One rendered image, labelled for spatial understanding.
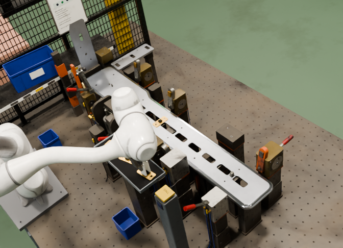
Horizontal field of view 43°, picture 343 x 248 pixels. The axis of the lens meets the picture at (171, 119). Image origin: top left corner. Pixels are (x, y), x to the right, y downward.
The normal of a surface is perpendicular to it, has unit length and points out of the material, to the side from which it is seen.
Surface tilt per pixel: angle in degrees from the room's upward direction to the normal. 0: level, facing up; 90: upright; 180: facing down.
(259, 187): 0
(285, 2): 0
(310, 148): 0
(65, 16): 90
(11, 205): 45
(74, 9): 90
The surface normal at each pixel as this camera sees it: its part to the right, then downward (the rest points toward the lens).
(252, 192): -0.15, -0.72
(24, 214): 0.37, -0.21
